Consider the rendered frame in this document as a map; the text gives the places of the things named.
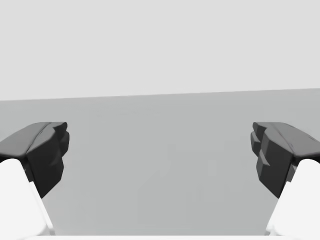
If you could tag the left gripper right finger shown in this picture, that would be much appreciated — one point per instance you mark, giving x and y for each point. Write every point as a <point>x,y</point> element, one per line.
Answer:
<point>275,160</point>

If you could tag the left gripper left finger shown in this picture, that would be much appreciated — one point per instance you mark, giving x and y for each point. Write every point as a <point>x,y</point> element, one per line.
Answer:
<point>42,160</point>

